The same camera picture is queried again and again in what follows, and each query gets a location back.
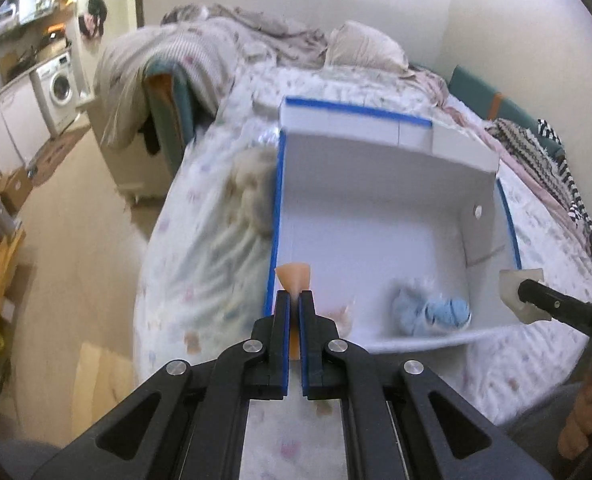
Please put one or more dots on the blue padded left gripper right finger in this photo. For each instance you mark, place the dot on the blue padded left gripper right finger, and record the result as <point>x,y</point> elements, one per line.
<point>318,378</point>

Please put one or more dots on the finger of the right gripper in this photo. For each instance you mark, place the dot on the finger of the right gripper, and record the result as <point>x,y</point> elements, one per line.
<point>564,309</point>

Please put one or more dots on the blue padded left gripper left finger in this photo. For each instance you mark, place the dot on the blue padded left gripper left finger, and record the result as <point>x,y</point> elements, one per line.
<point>269,371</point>

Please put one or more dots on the pink squishy toy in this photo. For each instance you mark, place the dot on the pink squishy toy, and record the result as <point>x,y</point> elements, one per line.
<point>343,319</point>

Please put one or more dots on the person's right hand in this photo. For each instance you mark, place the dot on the person's right hand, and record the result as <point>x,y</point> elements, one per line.
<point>574,437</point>

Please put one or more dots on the blue white cardboard box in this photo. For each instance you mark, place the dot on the blue white cardboard box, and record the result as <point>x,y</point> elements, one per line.
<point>370,199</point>

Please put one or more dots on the striped knit blanket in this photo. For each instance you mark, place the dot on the striped knit blanket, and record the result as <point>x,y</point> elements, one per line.
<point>543,155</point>

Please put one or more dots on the beige plush toy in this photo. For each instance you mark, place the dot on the beige plush toy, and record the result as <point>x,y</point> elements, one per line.
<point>250,189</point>

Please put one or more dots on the teal headboard cushion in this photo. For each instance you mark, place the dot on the teal headboard cushion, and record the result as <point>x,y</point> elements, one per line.
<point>489,103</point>

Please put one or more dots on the pink blanket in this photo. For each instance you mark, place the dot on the pink blanket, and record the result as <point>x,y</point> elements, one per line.
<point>437,88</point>

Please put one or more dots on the teal orange folded blanket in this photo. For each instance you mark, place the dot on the teal orange folded blanket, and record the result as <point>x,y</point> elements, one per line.
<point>176,119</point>

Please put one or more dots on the brown door mat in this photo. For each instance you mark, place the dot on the brown door mat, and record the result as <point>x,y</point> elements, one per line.
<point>53,154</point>

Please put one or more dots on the cardboard box on floor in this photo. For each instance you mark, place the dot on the cardboard box on floor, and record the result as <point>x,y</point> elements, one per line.
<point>15,189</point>

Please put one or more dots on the floral pillow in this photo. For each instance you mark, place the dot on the floral pillow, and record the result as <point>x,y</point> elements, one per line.
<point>358,45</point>

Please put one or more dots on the checked grey duvet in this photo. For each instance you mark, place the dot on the checked grey duvet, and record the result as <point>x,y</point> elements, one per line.
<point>208,43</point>

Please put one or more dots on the white kitchen cabinet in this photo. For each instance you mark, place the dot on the white kitchen cabinet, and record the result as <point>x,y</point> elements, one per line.
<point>23,130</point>

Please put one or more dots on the white washing machine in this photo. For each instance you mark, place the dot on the white washing machine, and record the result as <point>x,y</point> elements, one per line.
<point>56,91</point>

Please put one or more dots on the hanging dark clothes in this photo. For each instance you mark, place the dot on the hanging dark clothes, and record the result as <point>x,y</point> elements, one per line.
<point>92,21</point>

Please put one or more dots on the cream bed frame footboard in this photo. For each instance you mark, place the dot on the cream bed frame footboard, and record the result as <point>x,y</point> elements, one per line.
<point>136,175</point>

